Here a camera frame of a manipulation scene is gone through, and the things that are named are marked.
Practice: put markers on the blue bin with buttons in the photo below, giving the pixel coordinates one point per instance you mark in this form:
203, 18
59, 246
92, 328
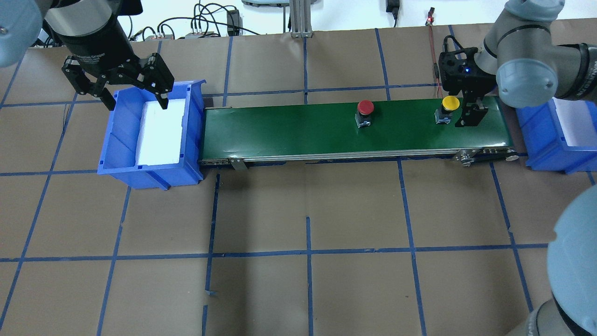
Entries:
118, 157

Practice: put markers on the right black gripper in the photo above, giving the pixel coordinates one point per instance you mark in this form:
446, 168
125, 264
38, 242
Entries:
475, 113

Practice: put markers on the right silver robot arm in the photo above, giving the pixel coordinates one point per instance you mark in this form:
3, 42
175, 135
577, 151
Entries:
518, 58

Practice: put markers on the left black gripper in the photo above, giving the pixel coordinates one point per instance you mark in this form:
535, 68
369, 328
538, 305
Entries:
97, 45

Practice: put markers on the green conveyor belt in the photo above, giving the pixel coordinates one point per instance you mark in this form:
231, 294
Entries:
328, 132

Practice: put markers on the aluminium frame post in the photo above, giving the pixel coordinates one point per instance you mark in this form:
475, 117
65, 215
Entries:
300, 15

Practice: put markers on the white foam pad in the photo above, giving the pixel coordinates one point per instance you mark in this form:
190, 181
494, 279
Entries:
160, 136

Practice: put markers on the black power adapter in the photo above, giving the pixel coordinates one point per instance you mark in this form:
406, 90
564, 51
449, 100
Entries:
234, 22

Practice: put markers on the yellow push button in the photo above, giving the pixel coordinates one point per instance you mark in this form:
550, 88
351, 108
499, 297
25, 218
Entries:
443, 115

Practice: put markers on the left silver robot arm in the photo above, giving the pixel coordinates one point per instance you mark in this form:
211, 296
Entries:
22, 20

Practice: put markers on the red push button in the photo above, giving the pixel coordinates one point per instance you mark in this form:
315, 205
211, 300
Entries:
364, 112

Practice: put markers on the blue bin at belt end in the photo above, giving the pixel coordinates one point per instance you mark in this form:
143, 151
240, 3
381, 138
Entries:
545, 143

